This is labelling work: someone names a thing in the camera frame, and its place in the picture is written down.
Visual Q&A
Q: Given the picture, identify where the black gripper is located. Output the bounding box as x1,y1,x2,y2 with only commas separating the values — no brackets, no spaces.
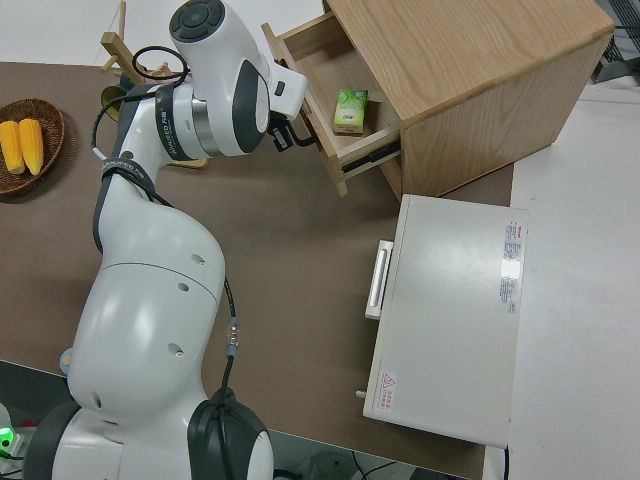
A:
269,110,297,152

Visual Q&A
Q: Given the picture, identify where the wooden drawer with black handle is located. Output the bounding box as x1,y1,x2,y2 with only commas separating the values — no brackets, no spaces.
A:
261,12,404,197

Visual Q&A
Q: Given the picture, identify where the green tissue pack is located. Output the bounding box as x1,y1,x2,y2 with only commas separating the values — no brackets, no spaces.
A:
332,88,370,136

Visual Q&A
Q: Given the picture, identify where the brown table mat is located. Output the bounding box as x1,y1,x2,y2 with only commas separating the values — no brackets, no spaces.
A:
0,61,516,480

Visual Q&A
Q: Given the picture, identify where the wooden mug tree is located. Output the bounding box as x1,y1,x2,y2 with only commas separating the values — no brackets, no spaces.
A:
100,0,174,81

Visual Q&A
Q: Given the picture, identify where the light wooden cabinet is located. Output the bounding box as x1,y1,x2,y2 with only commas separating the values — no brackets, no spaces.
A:
322,0,615,201

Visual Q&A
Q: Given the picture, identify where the brown wicker basket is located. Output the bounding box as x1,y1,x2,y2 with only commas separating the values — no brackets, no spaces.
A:
0,98,66,204

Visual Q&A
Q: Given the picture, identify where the white toaster oven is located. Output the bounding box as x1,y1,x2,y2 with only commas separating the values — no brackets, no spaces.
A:
355,193,530,449

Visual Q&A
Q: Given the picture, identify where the yellow corn cob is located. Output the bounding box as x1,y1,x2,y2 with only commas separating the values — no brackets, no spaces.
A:
0,119,24,175
18,118,45,176

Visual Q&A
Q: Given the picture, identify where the black tripod stand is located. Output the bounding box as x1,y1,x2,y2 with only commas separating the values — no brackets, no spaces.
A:
593,0,640,89

